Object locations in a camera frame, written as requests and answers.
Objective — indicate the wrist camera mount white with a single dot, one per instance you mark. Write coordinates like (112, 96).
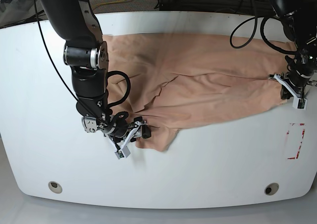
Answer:
(300, 100)
(121, 149)

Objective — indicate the peach T-shirt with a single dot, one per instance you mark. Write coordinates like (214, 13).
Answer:
(183, 81)

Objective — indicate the red tape marking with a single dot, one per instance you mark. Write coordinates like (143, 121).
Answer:
(294, 140)

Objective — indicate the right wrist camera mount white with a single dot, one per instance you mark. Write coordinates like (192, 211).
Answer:
(121, 149)

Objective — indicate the table grommet hole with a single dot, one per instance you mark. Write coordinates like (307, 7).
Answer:
(271, 189)
(55, 187)

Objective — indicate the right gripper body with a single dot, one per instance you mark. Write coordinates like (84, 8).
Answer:
(117, 128)

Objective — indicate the right table grommet hole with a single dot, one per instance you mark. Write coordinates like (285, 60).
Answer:
(271, 189)

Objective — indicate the left table grommet hole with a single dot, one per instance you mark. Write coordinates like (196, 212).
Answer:
(55, 187)

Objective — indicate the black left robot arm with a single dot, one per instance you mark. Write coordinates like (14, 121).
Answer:
(299, 22)

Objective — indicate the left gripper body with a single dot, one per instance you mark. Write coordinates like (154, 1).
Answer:
(300, 70)

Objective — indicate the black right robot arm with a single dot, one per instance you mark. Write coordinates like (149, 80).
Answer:
(85, 52)

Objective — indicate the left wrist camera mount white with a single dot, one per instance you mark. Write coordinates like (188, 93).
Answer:
(300, 100)

